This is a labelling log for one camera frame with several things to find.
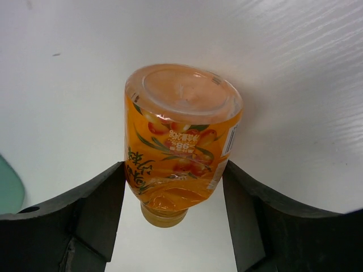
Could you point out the green plastic bin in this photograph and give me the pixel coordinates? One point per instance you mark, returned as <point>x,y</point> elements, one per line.
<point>11,189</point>

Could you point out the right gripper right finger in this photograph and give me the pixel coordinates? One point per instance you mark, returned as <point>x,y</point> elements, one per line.
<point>272,232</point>

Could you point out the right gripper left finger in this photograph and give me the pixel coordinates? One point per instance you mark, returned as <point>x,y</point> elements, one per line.
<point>74,231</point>

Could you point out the small orange juice bottle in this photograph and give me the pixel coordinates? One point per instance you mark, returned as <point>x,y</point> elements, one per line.
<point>180,124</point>

